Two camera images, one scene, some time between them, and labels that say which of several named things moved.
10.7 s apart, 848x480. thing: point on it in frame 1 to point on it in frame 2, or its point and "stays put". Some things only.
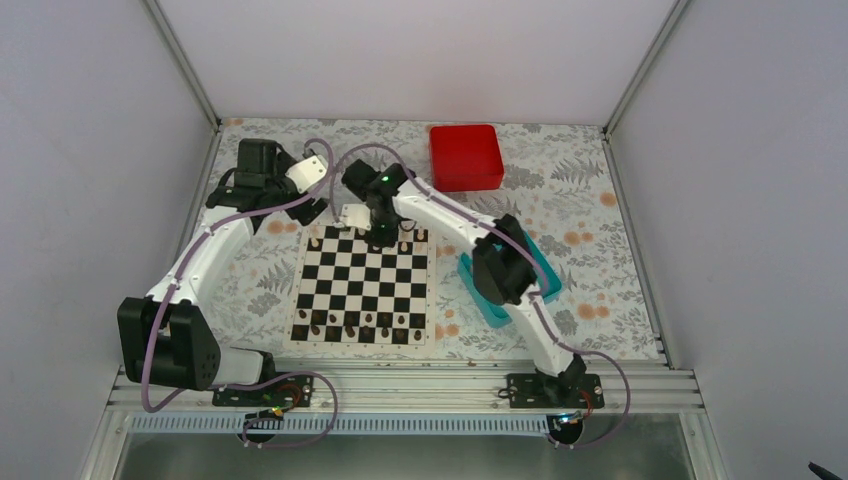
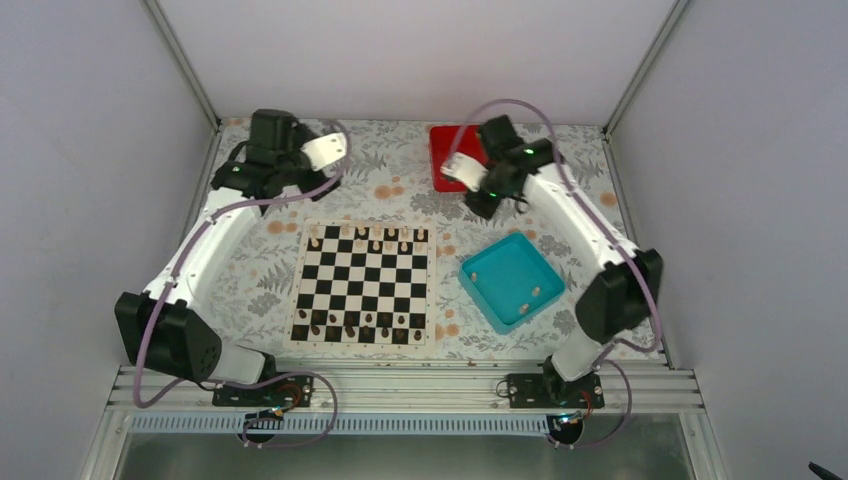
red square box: [465, 158] stays put
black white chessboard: [347, 294] stays put
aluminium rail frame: [544, 387] stays put
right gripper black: [387, 240] to [482, 209]
